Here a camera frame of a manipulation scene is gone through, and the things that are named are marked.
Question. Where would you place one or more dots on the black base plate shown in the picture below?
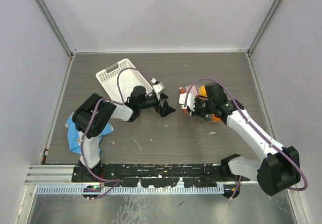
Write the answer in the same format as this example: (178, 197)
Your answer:
(165, 175)

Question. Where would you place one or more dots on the fake orange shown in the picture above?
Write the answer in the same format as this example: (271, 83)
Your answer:
(215, 119)

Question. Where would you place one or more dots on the blue slotted cable duct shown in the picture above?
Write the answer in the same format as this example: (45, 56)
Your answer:
(87, 189)

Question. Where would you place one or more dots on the fake yellow lemon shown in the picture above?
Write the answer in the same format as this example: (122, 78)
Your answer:
(202, 91)

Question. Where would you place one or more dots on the aluminium frame rail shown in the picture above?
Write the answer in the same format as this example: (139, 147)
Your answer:
(49, 174)

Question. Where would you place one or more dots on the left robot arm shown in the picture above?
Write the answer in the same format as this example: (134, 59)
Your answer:
(91, 118)

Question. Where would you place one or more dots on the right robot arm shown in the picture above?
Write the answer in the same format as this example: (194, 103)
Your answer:
(277, 167)

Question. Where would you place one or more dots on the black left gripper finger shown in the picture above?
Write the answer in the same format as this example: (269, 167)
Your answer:
(167, 109)
(159, 106)

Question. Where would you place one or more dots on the white perforated plastic basket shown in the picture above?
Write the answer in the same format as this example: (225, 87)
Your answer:
(119, 85)

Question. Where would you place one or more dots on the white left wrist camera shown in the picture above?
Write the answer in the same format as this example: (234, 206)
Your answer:
(158, 87)

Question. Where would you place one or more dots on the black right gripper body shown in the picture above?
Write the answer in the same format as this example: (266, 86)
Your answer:
(204, 107)

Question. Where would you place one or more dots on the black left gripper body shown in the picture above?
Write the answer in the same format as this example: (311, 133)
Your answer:
(151, 101)

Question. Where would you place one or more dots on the blue patterned cloth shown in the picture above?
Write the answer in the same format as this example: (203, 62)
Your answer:
(74, 138)

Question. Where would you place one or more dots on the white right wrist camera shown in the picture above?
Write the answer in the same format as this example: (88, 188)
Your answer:
(187, 101)

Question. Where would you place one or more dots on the clear zip top bag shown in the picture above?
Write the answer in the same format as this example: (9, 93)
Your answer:
(194, 91)

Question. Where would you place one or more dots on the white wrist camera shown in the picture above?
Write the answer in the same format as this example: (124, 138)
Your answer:
(158, 87)
(187, 101)

